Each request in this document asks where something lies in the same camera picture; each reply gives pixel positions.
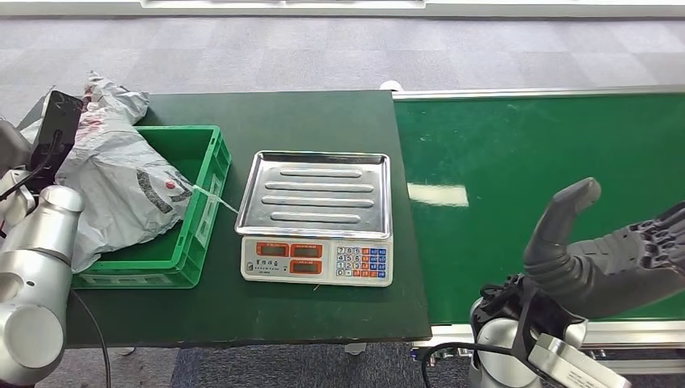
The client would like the white electronic scale steel tray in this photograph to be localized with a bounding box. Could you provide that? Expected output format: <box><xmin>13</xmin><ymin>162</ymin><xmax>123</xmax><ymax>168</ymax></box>
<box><xmin>234</xmin><ymin>150</ymin><xmax>394</xmax><ymax>289</ymax></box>

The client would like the green conveyor belt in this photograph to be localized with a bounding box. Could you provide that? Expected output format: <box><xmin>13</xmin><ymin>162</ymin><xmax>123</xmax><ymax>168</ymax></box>
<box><xmin>393</xmin><ymin>85</ymin><xmax>685</xmax><ymax>370</ymax></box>

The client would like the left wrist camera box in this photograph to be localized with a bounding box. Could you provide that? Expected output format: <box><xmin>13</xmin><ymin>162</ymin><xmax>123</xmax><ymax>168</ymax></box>
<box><xmin>29</xmin><ymin>91</ymin><xmax>84</xmax><ymax>186</ymax></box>

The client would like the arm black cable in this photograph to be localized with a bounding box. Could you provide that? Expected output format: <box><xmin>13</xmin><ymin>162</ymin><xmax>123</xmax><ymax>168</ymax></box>
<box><xmin>419</xmin><ymin>341</ymin><xmax>536</xmax><ymax>388</ymax></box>
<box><xmin>0</xmin><ymin>131</ymin><xmax>111</xmax><ymax>388</ymax></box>

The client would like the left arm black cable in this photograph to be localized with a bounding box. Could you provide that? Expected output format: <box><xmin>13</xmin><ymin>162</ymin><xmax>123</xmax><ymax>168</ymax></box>
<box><xmin>0</xmin><ymin>131</ymin><xmax>111</xmax><ymax>388</ymax></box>

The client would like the crumpled grey mailer package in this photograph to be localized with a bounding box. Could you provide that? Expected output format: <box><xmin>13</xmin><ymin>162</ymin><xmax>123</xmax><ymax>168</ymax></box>
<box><xmin>21</xmin><ymin>70</ymin><xmax>151</xmax><ymax>129</ymax></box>

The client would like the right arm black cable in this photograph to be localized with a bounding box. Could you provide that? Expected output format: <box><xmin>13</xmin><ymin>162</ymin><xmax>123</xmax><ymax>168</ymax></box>
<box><xmin>419</xmin><ymin>341</ymin><xmax>536</xmax><ymax>388</ymax></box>

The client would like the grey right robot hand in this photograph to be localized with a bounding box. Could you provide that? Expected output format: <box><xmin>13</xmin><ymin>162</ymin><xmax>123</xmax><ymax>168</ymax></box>
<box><xmin>523</xmin><ymin>177</ymin><xmax>685</xmax><ymax>321</ymax></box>

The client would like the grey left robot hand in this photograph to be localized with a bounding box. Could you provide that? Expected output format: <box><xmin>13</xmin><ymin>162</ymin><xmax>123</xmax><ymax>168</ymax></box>
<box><xmin>0</xmin><ymin>118</ymin><xmax>32</xmax><ymax>178</ymax></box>

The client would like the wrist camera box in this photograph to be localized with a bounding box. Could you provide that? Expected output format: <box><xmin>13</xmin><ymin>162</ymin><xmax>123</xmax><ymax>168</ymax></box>
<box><xmin>528</xmin><ymin>332</ymin><xmax>632</xmax><ymax>388</ymax></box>
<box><xmin>29</xmin><ymin>91</ymin><xmax>84</xmax><ymax>186</ymax></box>

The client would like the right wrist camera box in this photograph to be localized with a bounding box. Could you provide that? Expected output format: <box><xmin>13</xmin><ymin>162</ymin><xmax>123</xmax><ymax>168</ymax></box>
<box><xmin>528</xmin><ymin>332</ymin><xmax>632</xmax><ymax>388</ymax></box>

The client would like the grey plastic mailer package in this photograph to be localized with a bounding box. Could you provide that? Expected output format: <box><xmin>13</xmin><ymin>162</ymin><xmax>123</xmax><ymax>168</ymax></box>
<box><xmin>56</xmin><ymin>115</ymin><xmax>239</xmax><ymax>274</ymax></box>

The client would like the green plastic basket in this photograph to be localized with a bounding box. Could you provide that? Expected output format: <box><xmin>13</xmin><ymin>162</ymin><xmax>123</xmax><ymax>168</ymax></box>
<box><xmin>72</xmin><ymin>125</ymin><xmax>232</xmax><ymax>290</ymax></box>

